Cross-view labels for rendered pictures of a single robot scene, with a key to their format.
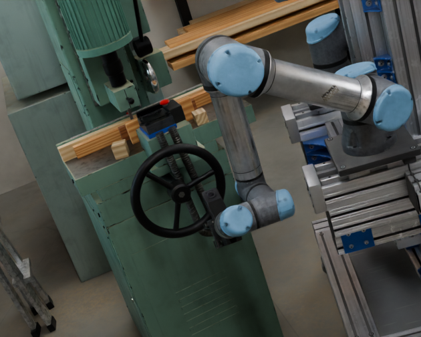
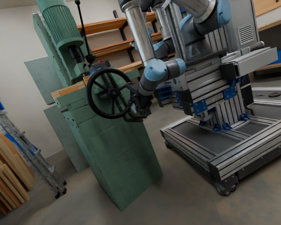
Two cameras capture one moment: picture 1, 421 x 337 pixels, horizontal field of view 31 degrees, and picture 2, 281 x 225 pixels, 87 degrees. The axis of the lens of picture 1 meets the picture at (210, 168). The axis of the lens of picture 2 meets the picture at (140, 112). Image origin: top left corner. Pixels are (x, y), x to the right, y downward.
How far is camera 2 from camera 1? 1.48 m
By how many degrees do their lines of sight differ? 19
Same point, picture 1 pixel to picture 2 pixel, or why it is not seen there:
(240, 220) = (159, 65)
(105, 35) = (69, 33)
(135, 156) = not seen: hidden behind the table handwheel
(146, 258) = (99, 139)
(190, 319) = (124, 169)
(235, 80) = not seen: outside the picture
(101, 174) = (71, 95)
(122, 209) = (84, 114)
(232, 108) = (139, 15)
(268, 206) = (172, 62)
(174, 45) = not seen: hidden behind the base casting
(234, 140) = (142, 37)
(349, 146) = (193, 55)
